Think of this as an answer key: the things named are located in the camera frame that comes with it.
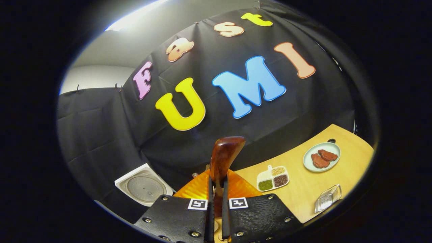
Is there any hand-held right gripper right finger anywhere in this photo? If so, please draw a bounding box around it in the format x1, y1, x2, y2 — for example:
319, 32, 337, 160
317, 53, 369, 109
222, 169, 302, 243

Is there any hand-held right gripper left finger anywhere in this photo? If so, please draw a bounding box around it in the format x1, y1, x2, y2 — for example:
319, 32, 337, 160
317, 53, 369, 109
133, 169, 215, 243

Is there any white rice cooker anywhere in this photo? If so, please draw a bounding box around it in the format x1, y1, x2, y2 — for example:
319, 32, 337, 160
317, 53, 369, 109
114, 163, 176, 207

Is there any black backdrop cloth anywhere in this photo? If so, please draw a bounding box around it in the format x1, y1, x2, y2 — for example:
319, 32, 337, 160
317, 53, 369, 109
56, 0, 378, 223

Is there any white divided dish with beans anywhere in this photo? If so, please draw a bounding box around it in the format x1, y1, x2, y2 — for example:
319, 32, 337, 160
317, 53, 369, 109
256, 165, 290, 192

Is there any red meat piece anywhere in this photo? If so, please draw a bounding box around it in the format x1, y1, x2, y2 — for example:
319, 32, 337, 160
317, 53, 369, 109
311, 153, 330, 169
318, 149, 338, 162

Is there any pale green plate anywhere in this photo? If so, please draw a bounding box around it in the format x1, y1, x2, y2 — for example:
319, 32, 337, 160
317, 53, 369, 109
303, 142, 341, 173

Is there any large ceiling light panel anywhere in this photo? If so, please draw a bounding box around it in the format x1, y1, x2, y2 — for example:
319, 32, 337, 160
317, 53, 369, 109
105, 0, 169, 31

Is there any dark wooden spoon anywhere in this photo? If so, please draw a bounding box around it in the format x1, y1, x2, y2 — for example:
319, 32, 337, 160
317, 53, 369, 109
209, 136, 246, 216

